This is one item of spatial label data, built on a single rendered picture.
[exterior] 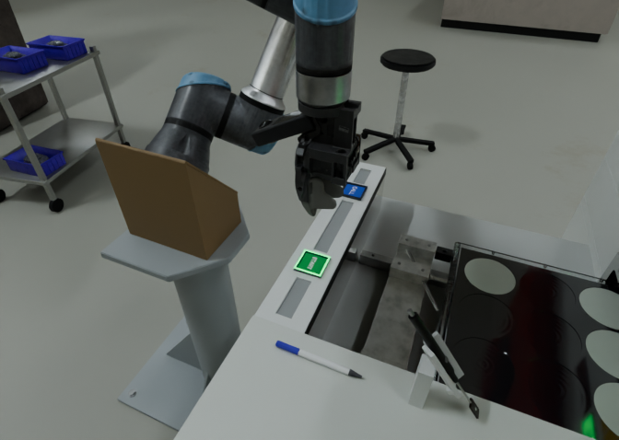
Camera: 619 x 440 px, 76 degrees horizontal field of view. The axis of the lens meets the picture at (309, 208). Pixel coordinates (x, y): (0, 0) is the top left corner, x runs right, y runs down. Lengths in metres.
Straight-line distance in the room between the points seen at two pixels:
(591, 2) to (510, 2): 0.93
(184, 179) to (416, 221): 0.62
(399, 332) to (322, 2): 0.57
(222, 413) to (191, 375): 1.17
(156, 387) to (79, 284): 0.76
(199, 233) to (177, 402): 0.93
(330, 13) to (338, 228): 0.49
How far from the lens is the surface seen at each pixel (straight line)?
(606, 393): 0.84
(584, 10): 6.64
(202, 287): 1.15
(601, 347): 0.90
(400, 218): 1.13
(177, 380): 1.79
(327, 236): 0.84
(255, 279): 2.05
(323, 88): 0.53
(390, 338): 0.79
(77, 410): 1.89
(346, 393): 0.63
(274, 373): 0.64
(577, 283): 0.99
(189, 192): 0.89
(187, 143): 0.94
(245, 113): 0.97
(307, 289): 0.74
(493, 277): 0.92
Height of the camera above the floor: 1.52
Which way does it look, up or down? 38 degrees down
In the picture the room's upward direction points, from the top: straight up
